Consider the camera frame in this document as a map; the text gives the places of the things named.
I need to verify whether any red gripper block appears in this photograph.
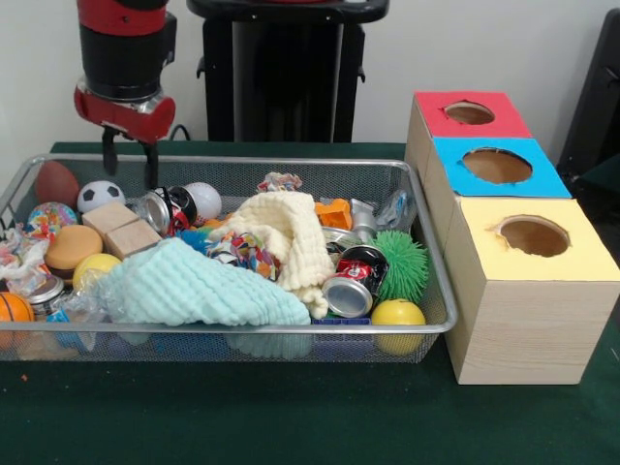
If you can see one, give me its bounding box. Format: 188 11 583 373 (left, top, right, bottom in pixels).
74 81 178 191

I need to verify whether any mint green waffle cloth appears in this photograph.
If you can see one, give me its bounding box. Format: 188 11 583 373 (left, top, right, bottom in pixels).
102 237 312 328

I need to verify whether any cream waffle cloth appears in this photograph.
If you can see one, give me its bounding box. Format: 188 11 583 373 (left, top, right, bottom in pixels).
219 191 336 319

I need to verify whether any clear shallow mesh bin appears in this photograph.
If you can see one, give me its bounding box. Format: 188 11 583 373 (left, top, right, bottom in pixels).
0 155 458 363

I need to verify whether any wooden box with three holes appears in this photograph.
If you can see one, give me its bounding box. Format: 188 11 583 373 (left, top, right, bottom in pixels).
405 91 620 386

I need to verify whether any small black white soccer ball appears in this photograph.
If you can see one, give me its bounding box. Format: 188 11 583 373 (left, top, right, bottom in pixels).
77 180 127 215

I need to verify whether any plain wooden block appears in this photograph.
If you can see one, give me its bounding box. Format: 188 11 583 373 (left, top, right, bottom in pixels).
81 201 140 239
105 219 163 260

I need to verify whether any small brown football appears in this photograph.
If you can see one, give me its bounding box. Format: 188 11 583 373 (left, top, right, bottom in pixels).
34 160 80 206

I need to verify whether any small white baseball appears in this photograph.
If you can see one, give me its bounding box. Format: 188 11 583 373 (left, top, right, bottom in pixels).
184 182 223 221

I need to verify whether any small globe print ball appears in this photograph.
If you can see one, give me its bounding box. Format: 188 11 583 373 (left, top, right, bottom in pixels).
27 201 79 239

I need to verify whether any brown round burger toy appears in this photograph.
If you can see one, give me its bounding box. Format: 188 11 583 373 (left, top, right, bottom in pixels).
44 225 105 278

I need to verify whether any plain yellow ball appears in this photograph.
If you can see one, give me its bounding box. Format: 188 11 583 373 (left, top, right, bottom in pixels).
74 252 124 293

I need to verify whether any small orange basketball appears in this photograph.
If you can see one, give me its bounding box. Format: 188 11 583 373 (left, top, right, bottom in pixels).
0 291 36 326

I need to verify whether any orange toy building block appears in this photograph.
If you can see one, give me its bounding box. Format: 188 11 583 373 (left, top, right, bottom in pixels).
315 199 354 231

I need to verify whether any black silver drink can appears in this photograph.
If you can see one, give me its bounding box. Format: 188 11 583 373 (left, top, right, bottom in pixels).
322 244 388 319

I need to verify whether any green fuzzy toy with eyes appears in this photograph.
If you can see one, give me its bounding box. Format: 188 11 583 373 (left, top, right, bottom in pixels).
368 230 430 303

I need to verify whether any dark green table cloth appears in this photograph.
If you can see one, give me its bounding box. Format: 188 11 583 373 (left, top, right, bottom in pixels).
0 140 620 465

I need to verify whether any yellow smiley ball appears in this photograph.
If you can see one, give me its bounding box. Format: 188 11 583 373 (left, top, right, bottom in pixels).
370 298 427 354

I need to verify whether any black stand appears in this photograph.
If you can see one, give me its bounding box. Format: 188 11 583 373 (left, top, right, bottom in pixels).
557 8 620 180

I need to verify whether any colourful knotted rope toy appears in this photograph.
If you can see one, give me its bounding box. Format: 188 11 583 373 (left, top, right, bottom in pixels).
207 230 283 284

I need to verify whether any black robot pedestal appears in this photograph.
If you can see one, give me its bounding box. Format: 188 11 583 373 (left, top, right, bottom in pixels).
174 0 390 144

